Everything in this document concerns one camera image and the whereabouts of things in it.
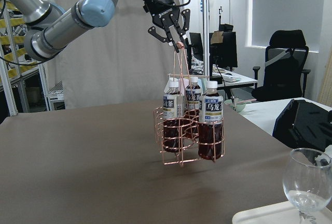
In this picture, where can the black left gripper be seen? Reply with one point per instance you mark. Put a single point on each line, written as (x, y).
(165, 15)

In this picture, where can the pink chopsticks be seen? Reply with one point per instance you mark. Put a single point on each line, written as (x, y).
(246, 101)

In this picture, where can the clear wine glass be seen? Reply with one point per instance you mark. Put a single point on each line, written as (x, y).
(307, 181)

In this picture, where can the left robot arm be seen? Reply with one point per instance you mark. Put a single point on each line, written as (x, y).
(51, 29)

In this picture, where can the black office chair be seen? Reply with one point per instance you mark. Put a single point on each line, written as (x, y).
(285, 58)

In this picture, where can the steel jigger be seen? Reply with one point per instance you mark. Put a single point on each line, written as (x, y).
(235, 100)

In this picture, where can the tea bottle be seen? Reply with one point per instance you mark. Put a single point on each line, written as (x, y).
(173, 108)
(210, 122)
(192, 93)

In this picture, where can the black foam case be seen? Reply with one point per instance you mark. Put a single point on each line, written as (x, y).
(303, 125)

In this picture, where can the copper wire bottle basket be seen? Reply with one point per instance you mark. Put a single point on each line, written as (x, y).
(188, 147)

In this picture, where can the cream serving tray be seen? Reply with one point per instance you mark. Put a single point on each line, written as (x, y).
(283, 212)

